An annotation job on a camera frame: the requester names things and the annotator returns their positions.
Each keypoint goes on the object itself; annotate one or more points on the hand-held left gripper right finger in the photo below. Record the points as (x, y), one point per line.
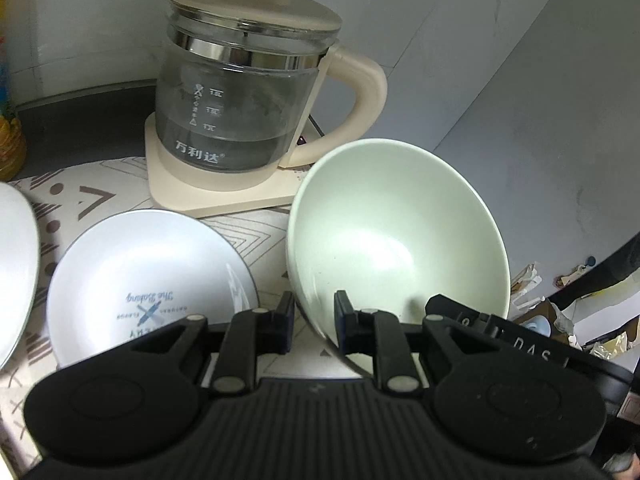
(342, 320)

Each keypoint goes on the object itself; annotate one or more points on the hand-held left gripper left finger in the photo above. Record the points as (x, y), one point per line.
(286, 320)

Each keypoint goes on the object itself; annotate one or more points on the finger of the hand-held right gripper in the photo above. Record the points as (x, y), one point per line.
(457, 310)

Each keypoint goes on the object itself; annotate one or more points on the pale green bowl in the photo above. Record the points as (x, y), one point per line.
(390, 240)

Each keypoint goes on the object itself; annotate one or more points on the white printed plate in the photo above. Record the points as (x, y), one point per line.
(140, 260)

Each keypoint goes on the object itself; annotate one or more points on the plain white plate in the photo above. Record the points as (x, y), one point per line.
(15, 270)

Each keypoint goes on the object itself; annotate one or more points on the brown cardboard box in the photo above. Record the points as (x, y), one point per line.
(560, 317)

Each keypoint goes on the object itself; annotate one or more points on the cream kettle base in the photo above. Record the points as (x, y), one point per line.
(200, 195)

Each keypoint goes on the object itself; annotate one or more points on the patterned fringed tablecloth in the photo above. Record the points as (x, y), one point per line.
(65, 200)

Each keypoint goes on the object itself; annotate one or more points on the orange drink bottle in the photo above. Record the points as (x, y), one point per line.
(10, 145)

